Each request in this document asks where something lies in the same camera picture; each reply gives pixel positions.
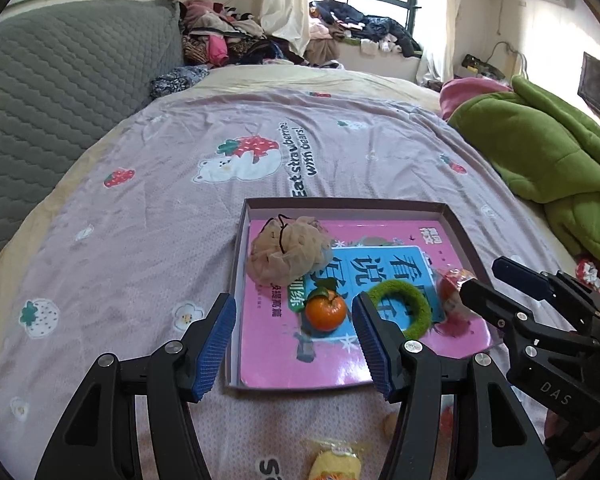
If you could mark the pink strawberry printed bed sheet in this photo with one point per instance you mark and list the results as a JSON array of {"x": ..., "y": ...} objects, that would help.
[{"x": 155, "y": 235}]

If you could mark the dark blue floral cloth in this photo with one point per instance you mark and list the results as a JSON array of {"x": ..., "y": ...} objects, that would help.
[{"x": 177, "y": 80}]

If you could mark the shallow brown cardboard box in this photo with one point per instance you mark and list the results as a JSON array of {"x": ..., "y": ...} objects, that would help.
[{"x": 345, "y": 204}]

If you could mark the green fleece blanket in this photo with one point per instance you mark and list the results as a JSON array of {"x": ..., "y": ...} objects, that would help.
[{"x": 540, "y": 150}]

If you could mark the red patterned snack packet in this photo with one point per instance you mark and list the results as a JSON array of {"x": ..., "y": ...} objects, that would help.
[{"x": 590, "y": 275}]

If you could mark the yellow snack packet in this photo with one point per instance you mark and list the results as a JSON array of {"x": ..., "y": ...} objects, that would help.
[{"x": 332, "y": 462}]

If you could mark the grey quilted headboard cover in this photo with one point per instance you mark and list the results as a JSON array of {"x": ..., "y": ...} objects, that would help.
[{"x": 55, "y": 85}]

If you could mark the cream curtain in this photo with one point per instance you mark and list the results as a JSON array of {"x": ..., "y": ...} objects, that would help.
[
  {"x": 282, "y": 5},
  {"x": 440, "y": 25}
]

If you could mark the beige mesh hair net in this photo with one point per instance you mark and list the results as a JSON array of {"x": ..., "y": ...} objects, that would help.
[{"x": 285, "y": 255}]

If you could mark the orange tangerine with leaf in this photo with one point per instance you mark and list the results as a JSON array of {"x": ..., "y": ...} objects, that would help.
[{"x": 325, "y": 312}]

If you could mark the black bag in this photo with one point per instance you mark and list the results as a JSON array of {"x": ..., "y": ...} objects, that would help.
[{"x": 480, "y": 66}]

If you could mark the red toy egg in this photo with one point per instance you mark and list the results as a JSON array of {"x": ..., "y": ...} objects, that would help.
[{"x": 450, "y": 287}]

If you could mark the brown walnut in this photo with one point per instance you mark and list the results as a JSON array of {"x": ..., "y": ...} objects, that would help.
[{"x": 390, "y": 424}]

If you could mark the pink blanket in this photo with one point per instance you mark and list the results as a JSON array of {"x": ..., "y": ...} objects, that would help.
[{"x": 462, "y": 92}]

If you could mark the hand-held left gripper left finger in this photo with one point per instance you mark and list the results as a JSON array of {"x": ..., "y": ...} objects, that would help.
[{"x": 212, "y": 350}]

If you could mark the pile of mixed clothes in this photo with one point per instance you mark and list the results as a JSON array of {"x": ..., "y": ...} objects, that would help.
[{"x": 230, "y": 35}]

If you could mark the pink and blue book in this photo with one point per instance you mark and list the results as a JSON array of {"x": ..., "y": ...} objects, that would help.
[{"x": 280, "y": 350}]

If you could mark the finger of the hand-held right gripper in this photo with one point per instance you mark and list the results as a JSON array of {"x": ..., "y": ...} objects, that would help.
[
  {"x": 495, "y": 310},
  {"x": 520, "y": 277}
]

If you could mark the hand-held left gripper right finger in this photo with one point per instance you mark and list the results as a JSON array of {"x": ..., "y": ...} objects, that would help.
[{"x": 375, "y": 350}]

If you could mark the pile of dark clothes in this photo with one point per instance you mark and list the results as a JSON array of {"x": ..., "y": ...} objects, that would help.
[{"x": 370, "y": 27}]

